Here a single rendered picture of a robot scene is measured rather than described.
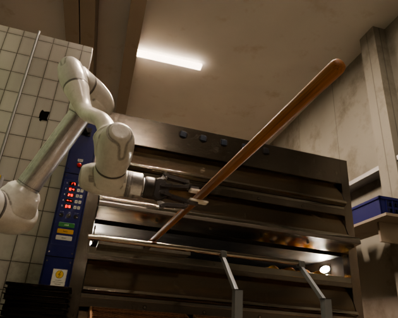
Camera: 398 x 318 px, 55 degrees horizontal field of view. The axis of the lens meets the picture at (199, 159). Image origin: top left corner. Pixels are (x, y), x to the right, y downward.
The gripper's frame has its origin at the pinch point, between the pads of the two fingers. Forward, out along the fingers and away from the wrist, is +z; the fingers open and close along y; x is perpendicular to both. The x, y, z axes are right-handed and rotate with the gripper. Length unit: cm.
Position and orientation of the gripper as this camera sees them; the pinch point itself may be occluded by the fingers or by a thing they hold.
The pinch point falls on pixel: (198, 196)
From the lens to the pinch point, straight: 136.9
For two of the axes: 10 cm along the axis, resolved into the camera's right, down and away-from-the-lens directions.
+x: 3.1, -3.8, -8.7
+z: 9.5, 1.9, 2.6
